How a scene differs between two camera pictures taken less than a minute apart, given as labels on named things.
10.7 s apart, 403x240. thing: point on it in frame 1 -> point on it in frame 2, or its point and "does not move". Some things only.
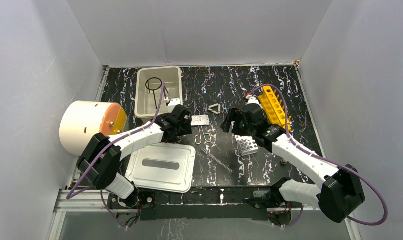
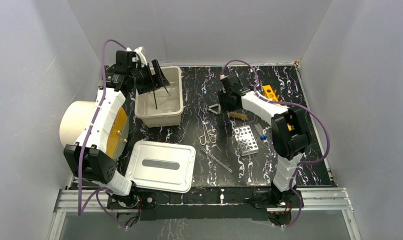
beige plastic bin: x=148 y=84 does not move
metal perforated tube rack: x=247 y=145 does not move
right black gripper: x=226 y=124 -> x=222 y=95
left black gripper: x=182 y=124 -> x=150 y=78
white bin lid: x=168 y=167 does not move
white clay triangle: x=213 y=111 does not move
